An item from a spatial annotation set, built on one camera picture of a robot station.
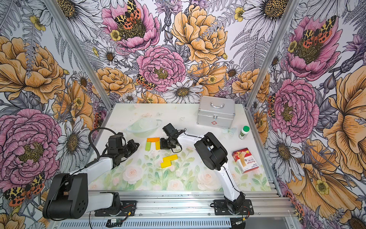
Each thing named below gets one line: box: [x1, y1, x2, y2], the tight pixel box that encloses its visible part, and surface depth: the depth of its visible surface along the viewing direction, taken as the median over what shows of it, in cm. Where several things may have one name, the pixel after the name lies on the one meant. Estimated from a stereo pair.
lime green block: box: [145, 141, 152, 151], surface depth 101 cm
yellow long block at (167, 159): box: [162, 154, 179, 163], surface depth 94 cm
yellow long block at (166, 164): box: [160, 160, 172, 169], surface depth 91 cm
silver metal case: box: [196, 95, 236, 129], surface depth 104 cm
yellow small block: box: [155, 141, 161, 151], surface depth 101 cm
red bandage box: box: [231, 147, 260, 174], surface depth 89 cm
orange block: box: [146, 137, 161, 143], surface depth 104 cm
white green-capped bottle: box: [238, 125, 251, 140], surface depth 99 cm
